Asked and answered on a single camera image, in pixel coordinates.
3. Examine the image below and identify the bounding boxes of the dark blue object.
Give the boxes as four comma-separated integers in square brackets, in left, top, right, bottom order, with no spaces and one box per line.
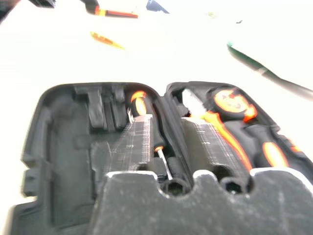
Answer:
[146,0,170,14]

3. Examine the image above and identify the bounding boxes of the thick black orange screwdriver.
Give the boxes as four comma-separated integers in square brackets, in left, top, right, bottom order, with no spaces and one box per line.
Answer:
[244,124,290,169]

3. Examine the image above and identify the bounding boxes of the orange black utility knife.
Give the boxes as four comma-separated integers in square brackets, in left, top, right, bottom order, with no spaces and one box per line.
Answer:
[84,0,139,19]

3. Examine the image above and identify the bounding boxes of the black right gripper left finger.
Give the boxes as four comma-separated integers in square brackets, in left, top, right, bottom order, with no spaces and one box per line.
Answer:
[104,114,155,175]

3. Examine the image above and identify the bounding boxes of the black plastic tool case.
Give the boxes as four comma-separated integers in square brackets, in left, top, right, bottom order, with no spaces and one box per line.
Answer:
[9,82,313,235]

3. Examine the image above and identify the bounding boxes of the dark object at table edge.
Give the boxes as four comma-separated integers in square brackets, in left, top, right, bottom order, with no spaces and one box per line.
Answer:
[0,0,56,23]

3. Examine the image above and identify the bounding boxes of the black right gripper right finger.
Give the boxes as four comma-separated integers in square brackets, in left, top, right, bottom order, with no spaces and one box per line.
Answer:
[180,117,252,183]

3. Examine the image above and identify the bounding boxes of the orange black handled pliers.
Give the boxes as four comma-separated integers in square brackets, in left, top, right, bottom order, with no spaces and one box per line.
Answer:
[182,88,254,172]

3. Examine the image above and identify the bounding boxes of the slim black orange screwdriver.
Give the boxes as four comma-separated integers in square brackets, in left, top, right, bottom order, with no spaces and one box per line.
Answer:
[126,90,174,181]

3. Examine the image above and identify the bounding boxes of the small translucent orange tool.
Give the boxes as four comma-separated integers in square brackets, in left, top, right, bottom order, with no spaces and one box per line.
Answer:
[89,31,126,50]

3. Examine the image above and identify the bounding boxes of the orange black tape measure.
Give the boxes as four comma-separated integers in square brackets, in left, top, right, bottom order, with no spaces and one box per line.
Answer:
[210,87,258,123]

